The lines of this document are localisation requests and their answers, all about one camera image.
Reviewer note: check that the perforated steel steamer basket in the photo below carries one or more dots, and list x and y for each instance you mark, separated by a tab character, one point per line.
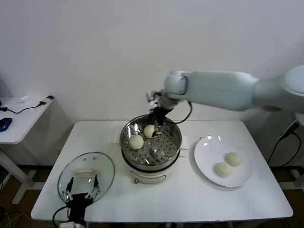
164	147

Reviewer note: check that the white steamed baozi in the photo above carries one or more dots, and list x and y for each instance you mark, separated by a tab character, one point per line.
136	142
223	169
149	131
234	158

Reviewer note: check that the white side table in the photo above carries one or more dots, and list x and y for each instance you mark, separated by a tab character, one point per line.
23	123

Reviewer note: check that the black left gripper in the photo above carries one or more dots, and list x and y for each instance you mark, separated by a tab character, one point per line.
79	204

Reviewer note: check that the black white power plug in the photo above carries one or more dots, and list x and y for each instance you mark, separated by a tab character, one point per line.
288	130

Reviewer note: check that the crumpled white tissue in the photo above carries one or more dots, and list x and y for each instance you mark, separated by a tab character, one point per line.
23	99

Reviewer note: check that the white round plate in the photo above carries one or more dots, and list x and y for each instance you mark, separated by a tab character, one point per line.
213	149

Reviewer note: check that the round glass pot lid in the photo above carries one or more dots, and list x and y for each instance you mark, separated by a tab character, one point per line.
85	164

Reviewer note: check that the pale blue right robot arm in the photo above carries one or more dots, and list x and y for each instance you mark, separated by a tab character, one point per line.
221	90

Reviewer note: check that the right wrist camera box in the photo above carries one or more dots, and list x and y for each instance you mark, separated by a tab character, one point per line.
153	97

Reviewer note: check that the blue computer mouse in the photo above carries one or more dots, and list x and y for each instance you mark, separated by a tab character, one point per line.
4	124

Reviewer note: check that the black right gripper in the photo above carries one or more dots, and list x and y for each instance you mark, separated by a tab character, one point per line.
158	116

